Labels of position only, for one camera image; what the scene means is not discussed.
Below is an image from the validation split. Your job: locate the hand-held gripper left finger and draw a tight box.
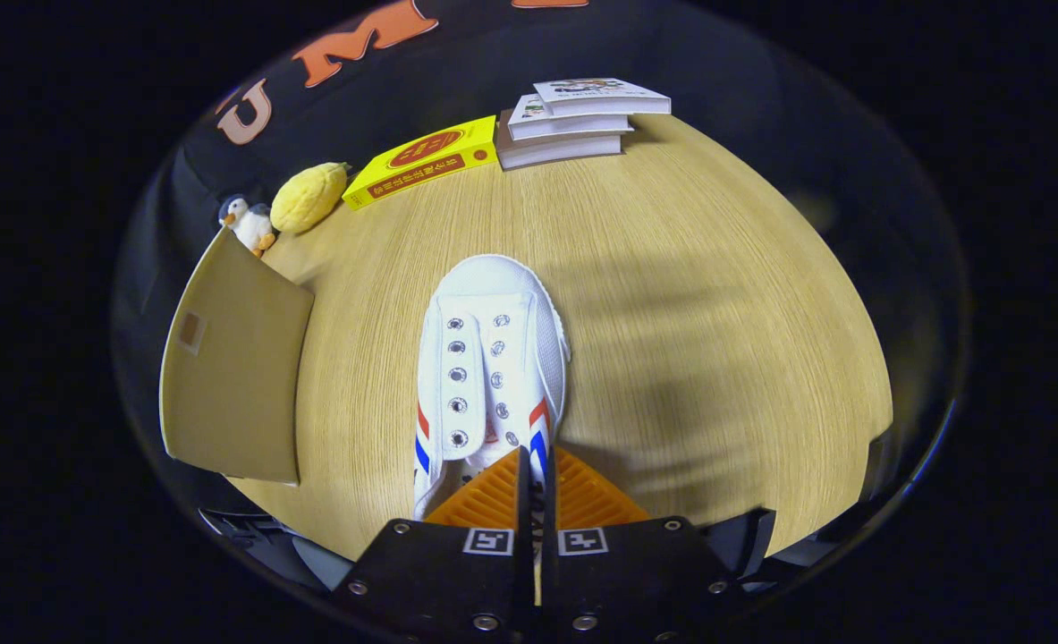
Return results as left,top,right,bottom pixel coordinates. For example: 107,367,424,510
332,445,538,644

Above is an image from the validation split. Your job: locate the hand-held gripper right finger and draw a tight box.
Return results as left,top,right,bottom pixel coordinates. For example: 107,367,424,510
542,445,744,644

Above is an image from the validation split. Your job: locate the white canvas shoe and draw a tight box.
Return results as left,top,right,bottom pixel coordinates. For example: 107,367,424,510
412,254,572,521

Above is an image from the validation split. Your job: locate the beige fabric storage box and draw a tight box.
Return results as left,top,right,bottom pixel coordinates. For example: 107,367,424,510
159,225,316,487

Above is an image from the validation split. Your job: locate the yellow book with red circle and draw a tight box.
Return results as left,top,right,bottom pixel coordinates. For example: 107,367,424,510
342,114,499,212

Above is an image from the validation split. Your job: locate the yellow round plush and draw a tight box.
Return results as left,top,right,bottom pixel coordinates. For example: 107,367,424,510
269,161,351,235

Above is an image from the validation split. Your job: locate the penguin plush toy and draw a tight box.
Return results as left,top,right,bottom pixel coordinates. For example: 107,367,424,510
217,195,276,258

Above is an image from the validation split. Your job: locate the white illustrated cover book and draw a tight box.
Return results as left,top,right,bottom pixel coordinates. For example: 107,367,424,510
533,77,673,118

